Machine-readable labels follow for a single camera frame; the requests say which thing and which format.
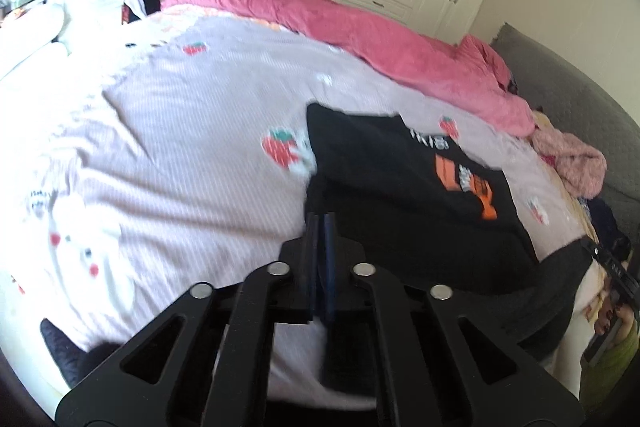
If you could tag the person's right hand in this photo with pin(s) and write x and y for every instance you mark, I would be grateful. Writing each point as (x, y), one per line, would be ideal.
(602, 314)

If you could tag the pink fluffy garment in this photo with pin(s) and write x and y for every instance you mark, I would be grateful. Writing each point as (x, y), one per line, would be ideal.
(575, 162)

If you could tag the dark blue clothes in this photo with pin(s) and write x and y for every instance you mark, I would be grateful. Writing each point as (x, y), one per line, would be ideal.
(605, 222)

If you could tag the white cushion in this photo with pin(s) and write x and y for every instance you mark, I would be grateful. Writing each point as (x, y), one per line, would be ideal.
(582, 292)

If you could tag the black sweater with orange patches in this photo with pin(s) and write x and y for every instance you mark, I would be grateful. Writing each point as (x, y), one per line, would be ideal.
(400, 197)

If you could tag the person's yellow-green clothing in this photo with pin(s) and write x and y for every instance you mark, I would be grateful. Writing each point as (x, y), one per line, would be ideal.
(617, 362)

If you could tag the white pillow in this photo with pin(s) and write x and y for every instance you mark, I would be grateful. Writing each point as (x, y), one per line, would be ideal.
(30, 37)

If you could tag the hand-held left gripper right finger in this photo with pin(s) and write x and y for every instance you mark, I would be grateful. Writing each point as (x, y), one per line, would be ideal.
(327, 257)

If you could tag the pink blanket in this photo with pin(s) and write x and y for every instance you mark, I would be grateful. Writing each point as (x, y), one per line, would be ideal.
(350, 27)

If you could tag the strawberry print bed sheet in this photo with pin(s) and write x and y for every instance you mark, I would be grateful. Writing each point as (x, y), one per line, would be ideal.
(150, 157)

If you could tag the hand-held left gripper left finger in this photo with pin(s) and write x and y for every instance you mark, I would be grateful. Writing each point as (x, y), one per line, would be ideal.
(311, 267)

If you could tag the grey sofa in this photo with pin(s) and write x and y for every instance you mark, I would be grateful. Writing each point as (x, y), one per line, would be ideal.
(575, 107)

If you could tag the black fuzzy cloth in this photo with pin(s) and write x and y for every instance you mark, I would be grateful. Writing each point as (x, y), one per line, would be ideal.
(70, 352)

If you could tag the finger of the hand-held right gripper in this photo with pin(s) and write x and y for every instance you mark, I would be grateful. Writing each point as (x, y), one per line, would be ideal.
(607, 264)

